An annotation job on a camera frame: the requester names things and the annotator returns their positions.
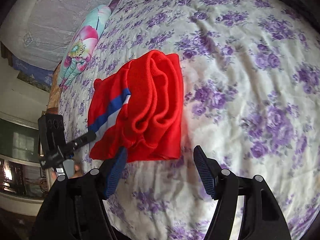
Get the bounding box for red pants with striped side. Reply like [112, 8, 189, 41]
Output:
[87, 50, 183, 163]

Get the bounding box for person's left hand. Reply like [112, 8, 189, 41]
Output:
[51, 163, 85, 181]

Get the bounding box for dark glass window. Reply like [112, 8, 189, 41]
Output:
[0, 119, 39, 163]

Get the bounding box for brown quilted mattress edge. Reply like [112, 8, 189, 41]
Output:
[46, 63, 61, 114]

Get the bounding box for blue patterned fabric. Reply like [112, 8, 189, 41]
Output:
[12, 55, 54, 87]

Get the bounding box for folded teal pink floral quilt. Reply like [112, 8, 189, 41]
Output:
[57, 5, 111, 88]

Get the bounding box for white lace curtain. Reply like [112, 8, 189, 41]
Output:
[1, 0, 113, 70]

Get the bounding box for purple floral bed sheet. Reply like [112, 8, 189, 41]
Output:
[59, 0, 319, 239]

